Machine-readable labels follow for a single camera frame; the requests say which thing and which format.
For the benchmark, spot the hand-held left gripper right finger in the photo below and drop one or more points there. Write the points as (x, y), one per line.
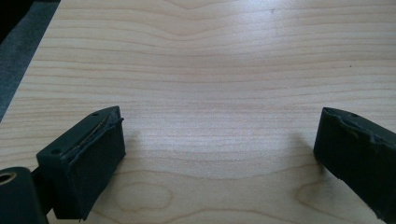
(355, 149)

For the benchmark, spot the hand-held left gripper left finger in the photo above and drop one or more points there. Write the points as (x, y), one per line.
(84, 161)

